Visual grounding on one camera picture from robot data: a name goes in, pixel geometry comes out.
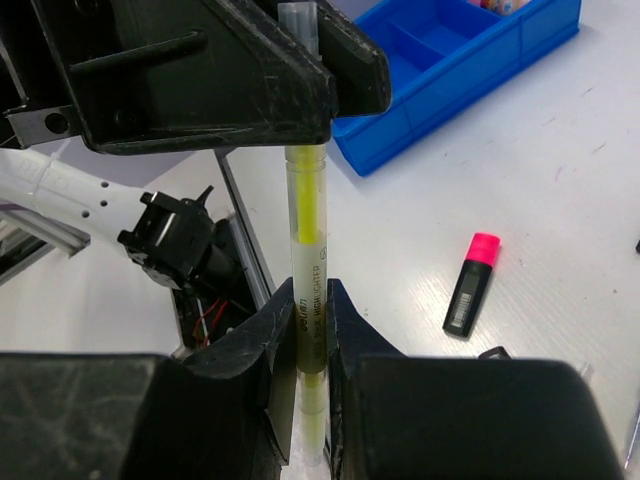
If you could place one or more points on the blue compartment bin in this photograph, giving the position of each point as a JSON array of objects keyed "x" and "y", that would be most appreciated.
[{"x": 444, "y": 55}]

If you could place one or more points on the pink cap black highlighter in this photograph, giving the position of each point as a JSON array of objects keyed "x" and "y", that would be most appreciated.
[{"x": 471, "y": 286}]

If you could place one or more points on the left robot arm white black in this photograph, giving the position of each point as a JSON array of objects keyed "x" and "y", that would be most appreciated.
[{"x": 173, "y": 239}]

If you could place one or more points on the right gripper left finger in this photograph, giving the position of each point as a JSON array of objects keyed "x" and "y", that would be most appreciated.
[{"x": 224, "y": 412}]

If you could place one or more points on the yellow slim highlighter pen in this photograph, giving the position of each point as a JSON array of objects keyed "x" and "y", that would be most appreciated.
[{"x": 306, "y": 187}]

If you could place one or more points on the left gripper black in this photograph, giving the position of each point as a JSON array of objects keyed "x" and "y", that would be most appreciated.
[{"x": 35, "y": 106}]

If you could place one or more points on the pink cap pencil tube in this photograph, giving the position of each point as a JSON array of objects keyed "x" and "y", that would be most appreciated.
[{"x": 501, "y": 7}]

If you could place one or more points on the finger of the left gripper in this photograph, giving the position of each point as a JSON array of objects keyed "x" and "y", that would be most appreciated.
[
  {"x": 351, "y": 73},
  {"x": 168, "y": 76}
]

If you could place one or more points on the orange cap black highlighter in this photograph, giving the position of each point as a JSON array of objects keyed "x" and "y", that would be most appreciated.
[{"x": 495, "y": 353}]

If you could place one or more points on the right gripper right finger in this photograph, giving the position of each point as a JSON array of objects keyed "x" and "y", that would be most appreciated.
[{"x": 395, "y": 416}]

